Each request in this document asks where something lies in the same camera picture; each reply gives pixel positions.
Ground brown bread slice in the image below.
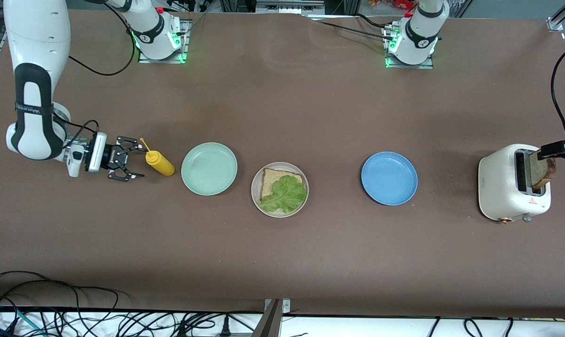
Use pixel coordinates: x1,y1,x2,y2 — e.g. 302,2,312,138
261,168,304,201
529,152,557,190

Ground yellow mustard squeeze bottle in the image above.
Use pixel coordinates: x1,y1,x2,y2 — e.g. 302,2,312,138
139,138,176,177

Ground green lettuce leaf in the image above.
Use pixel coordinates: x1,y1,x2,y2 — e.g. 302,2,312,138
258,175,308,214

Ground mint green plate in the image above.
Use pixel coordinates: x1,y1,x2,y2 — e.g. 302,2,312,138
181,142,238,196

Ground beige plate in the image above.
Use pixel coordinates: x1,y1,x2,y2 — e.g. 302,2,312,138
251,162,309,218

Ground blue plate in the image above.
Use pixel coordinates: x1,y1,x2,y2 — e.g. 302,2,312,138
361,151,418,206

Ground white toaster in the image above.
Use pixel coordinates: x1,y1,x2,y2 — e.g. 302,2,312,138
478,144,552,224

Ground grey power strip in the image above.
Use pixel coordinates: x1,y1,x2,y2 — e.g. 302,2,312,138
256,0,326,15

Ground red object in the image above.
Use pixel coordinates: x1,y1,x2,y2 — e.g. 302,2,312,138
369,0,416,11

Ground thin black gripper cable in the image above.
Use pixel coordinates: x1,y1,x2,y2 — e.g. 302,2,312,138
53,117,100,143

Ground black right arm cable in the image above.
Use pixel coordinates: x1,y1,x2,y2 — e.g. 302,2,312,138
68,2,139,76

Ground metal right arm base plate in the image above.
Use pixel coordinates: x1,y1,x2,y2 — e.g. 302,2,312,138
138,19,189,64

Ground long black cable loop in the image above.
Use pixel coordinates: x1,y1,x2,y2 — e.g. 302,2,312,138
0,271,120,312

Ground tangled black cables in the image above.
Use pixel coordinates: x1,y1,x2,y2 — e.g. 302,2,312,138
0,307,264,337

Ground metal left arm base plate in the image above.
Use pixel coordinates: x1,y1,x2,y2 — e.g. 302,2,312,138
384,26,435,70

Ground aluminium frame post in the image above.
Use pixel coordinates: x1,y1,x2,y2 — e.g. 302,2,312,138
252,300,283,337

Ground grey metal corner bracket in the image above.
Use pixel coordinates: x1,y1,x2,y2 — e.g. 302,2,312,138
263,299,291,314

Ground black base power cable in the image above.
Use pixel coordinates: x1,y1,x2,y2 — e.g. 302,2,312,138
306,13,397,42

